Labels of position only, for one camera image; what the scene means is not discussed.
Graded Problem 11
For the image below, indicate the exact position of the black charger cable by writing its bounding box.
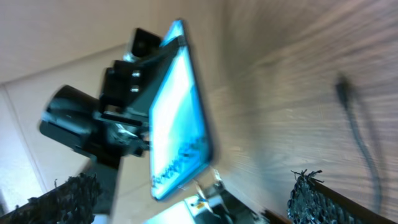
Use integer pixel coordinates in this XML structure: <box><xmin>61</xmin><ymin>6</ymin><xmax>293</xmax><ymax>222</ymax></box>
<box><xmin>334</xmin><ymin>73</ymin><xmax>385</xmax><ymax>215</ymax></box>

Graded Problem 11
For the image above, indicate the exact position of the blue smartphone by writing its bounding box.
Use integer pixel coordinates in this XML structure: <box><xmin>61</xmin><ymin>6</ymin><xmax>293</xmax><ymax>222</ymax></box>
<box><xmin>149</xmin><ymin>19</ymin><xmax>214</xmax><ymax>201</ymax></box>

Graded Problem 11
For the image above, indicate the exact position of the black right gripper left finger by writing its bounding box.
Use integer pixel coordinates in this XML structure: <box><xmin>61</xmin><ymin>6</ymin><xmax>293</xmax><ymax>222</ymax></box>
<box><xmin>1</xmin><ymin>173</ymin><xmax>103</xmax><ymax>224</ymax></box>

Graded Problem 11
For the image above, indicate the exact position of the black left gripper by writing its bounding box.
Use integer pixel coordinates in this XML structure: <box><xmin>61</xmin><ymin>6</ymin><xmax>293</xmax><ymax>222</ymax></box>
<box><xmin>90</xmin><ymin>35</ymin><xmax>187</xmax><ymax>168</ymax></box>

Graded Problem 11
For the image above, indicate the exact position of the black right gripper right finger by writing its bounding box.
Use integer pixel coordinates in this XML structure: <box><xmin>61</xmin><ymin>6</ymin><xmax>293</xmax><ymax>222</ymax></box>
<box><xmin>287</xmin><ymin>170</ymin><xmax>394</xmax><ymax>224</ymax></box>

